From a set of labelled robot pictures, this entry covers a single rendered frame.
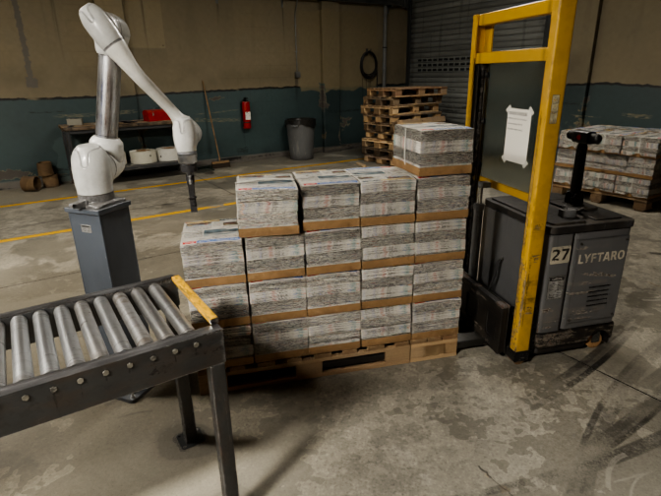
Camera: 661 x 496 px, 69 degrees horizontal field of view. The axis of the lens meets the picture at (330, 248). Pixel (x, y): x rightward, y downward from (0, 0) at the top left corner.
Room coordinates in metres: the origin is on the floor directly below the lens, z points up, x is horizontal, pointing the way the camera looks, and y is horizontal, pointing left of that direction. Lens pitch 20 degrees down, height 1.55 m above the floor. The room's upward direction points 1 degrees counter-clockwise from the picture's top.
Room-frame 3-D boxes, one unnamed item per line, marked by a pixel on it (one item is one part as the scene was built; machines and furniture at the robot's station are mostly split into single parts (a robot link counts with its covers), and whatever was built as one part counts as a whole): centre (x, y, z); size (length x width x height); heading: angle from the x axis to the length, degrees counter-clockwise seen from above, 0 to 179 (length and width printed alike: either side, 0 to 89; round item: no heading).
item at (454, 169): (2.56, -0.54, 0.63); 0.38 x 0.29 x 0.97; 13
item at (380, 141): (9.04, -1.37, 0.65); 1.33 x 0.94 x 1.30; 127
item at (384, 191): (2.50, -0.25, 0.95); 0.38 x 0.29 x 0.23; 12
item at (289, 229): (2.24, 0.30, 0.86); 0.29 x 0.16 x 0.04; 99
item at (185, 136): (2.29, 0.67, 1.30); 0.13 x 0.11 x 0.16; 6
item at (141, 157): (7.74, 3.16, 0.55); 1.80 x 0.70 x 1.09; 123
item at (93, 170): (2.21, 1.09, 1.17); 0.18 x 0.16 x 0.22; 7
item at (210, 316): (1.56, 0.49, 0.81); 0.43 x 0.03 x 0.02; 33
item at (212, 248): (2.40, 0.17, 0.42); 1.17 x 0.39 x 0.83; 103
